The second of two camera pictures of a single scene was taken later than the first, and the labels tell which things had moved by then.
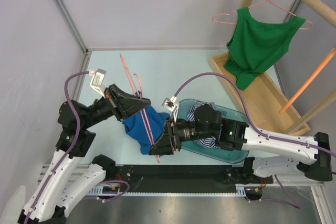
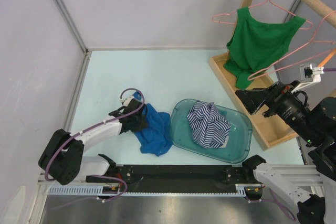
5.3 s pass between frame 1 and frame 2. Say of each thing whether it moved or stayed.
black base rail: stayed
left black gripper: moved
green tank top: stayed
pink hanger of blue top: moved
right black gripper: moved
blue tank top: stayed
